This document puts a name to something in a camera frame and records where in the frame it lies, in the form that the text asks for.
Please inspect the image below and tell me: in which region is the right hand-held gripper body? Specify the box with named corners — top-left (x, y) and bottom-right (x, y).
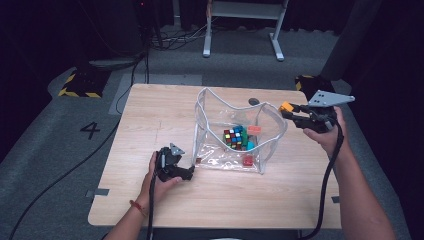
top-left (301, 89), bottom-right (356, 134)

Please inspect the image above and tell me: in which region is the white metal desk frame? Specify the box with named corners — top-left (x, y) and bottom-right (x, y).
top-left (202, 0), bottom-right (290, 62)

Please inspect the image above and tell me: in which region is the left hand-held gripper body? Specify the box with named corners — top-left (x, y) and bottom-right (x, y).
top-left (155, 142), bottom-right (186, 183)

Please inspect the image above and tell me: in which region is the grey stand column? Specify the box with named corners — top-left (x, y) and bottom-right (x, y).
top-left (321, 0), bottom-right (383, 81)

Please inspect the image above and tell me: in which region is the tangle of floor cables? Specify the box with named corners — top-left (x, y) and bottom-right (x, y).
top-left (149, 19), bottom-right (218, 51)

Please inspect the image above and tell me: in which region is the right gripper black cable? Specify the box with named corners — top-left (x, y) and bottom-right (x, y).
top-left (299, 121), bottom-right (345, 240)

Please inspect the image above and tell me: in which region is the multicoloured puzzle cube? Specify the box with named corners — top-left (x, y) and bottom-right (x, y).
top-left (222, 128), bottom-right (244, 151)

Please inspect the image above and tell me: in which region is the black yellow striped base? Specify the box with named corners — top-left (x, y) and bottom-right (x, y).
top-left (294, 74), bottom-right (336, 101)
top-left (58, 68), bottom-right (111, 99)

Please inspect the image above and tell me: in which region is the person's right hand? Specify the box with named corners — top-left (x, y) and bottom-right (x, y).
top-left (302, 107), bottom-right (349, 158)

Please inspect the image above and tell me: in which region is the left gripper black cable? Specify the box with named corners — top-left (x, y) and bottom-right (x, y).
top-left (146, 153), bottom-right (168, 240)

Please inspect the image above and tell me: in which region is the long black floor cable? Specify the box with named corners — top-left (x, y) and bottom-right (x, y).
top-left (8, 49), bottom-right (149, 240)

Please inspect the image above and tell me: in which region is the yellow toy block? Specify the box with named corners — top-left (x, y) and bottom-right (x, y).
top-left (278, 101), bottom-right (295, 114)

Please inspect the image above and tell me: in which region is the dark stand with flat base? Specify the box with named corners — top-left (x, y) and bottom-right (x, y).
top-left (88, 0), bottom-right (148, 71)

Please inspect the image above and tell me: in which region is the red bracelet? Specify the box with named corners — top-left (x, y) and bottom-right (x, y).
top-left (129, 199), bottom-right (148, 218)

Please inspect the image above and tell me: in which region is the person's left hand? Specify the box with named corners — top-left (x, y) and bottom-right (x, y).
top-left (138, 152), bottom-right (184, 208)

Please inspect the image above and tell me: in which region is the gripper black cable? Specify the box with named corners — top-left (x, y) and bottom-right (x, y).
top-left (146, 153), bottom-right (168, 240)
top-left (299, 121), bottom-right (345, 240)

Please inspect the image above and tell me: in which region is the clear plastic bag white trim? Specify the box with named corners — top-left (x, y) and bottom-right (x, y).
top-left (192, 87), bottom-right (289, 175)

